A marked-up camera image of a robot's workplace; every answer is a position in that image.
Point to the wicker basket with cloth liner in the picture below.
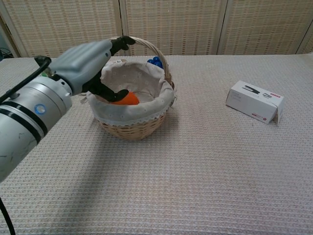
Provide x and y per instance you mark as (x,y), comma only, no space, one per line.
(137,117)

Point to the white stapler box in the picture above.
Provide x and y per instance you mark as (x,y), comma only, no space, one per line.
(254,101)

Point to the blue grapes bunch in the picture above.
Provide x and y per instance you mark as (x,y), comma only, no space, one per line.
(156,61)

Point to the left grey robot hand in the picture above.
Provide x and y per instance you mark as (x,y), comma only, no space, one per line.
(80,64)

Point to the woven tablecloth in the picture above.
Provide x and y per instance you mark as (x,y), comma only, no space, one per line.
(195,159)

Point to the folding rattan screen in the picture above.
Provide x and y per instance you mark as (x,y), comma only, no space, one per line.
(195,24)

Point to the orange fruit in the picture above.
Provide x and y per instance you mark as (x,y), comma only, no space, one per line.
(130,99)

